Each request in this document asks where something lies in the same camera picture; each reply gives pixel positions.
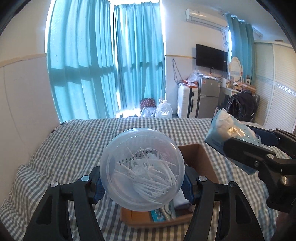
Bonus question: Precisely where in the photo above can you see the blue cloud tissue pack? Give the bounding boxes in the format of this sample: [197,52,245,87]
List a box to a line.
[204,108,263,175]

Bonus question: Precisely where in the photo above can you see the clear plastic swab jar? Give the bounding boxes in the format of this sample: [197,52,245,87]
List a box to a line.
[99,128,185,211]

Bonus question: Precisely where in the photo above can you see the blue pill blister card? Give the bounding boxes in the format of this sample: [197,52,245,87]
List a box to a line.
[150,207,171,222]

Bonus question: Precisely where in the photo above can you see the black jacket on chair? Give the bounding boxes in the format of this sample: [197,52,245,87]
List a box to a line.
[225,90,260,122]

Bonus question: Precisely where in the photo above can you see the brown cardboard box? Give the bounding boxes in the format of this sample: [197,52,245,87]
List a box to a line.
[120,144,219,228]

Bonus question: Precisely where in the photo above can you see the white louvered wardrobe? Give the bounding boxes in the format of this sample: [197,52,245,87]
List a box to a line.
[253,41,295,133]

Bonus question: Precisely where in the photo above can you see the checkered bed duvet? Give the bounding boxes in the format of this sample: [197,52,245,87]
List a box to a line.
[0,117,290,241]

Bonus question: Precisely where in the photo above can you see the oval white vanity mirror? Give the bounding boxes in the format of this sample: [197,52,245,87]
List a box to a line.
[228,57,243,82]

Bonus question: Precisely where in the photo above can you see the silver mini fridge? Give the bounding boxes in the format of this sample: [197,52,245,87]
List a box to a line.
[197,77,221,118]

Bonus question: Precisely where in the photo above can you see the white suitcase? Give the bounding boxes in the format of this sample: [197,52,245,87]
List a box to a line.
[177,85,199,118]

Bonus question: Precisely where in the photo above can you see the clear plastic bag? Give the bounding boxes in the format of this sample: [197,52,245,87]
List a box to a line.
[140,100,173,118]

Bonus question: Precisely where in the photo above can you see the right teal curtain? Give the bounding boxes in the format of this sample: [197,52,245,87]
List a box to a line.
[226,14,256,84]

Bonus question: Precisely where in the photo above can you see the dark red patterned bag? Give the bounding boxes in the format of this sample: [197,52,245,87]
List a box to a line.
[140,97,156,110]

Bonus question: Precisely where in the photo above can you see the left teal window curtain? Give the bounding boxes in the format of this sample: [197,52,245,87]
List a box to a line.
[47,1,118,122]

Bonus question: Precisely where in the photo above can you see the teal window curtain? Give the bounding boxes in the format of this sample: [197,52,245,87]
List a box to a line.
[113,1,165,110]
[47,1,118,122]

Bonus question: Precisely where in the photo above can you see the middle teal window curtain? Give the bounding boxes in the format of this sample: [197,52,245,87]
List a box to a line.
[113,1,165,110]

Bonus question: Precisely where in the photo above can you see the black wall television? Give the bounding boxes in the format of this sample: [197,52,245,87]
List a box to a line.
[196,44,228,72]

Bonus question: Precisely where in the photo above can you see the white wall air conditioner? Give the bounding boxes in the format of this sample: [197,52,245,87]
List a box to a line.
[185,9,228,31]

